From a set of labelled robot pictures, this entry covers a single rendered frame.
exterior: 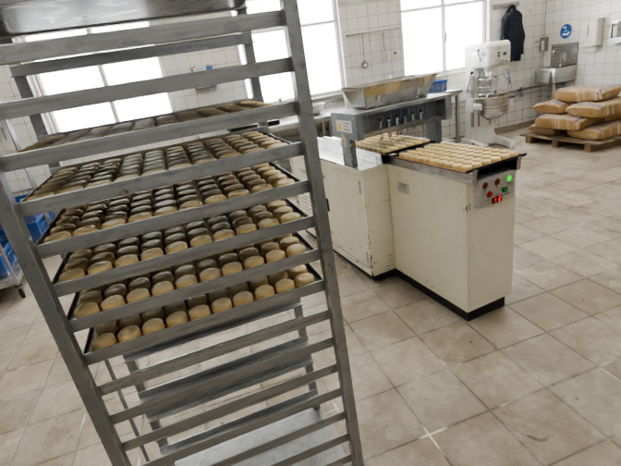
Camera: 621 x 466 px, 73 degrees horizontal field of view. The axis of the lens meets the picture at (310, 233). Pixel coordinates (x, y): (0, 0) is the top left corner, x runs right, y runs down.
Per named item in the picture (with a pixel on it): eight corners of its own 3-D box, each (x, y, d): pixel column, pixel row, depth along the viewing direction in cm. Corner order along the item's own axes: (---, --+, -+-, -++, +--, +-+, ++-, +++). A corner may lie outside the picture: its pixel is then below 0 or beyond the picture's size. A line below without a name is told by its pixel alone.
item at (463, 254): (395, 278, 297) (384, 154, 264) (433, 263, 308) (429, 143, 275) (468, 325, 236) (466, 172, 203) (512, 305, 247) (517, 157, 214)
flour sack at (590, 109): (596, 119, 489) (598, 104, 483) (564, 117, 526) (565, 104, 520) (637, 108, 511) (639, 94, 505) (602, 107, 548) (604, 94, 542)
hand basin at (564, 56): (596, 103, 586) (605, 17, 545) (575, 107, 577) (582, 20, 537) (541, 100, 675) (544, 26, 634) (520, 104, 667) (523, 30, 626)
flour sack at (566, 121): (530, 128, 571) (531, 115, 564) (554, 121, 583) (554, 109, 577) (580, 132, 507) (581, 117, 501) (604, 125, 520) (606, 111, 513)
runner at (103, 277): (322, 220, 106) (320, 209, 105) (325, 224, 104) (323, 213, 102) (45, 295, 89) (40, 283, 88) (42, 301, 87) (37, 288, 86)
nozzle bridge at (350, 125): (336, 163, 287) (330, 112, 275) (421, 141, 311) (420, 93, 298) (360, 170, 259) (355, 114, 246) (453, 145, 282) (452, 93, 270)
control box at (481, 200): (473, 207, 212) (473, 181, 207) (508, 195, 220) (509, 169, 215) (479, 209, 209) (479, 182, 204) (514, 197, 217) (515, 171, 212)
